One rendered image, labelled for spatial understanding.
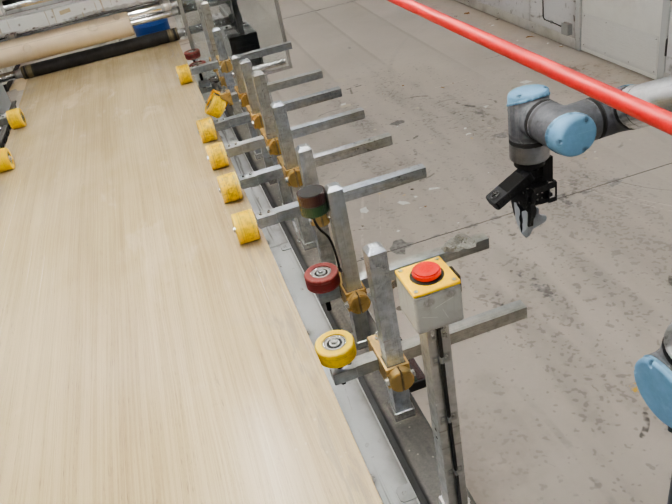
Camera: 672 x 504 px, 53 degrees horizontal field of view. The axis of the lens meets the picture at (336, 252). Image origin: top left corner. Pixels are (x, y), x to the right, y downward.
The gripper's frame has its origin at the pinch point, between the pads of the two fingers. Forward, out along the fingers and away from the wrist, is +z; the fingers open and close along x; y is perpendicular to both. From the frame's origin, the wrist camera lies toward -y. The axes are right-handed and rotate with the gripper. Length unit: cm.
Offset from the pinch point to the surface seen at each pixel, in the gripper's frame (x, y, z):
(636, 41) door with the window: 239, 228, 63
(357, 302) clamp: -7.6, -46.5, -2.6
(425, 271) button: -55, -47, -40
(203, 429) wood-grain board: -34, -85, -7
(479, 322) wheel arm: -25.7, -26.0, -1.2
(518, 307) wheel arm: -25.5, -16.7, -1.2
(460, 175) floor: 180, 68, 84
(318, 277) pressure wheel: -1, -53, -8
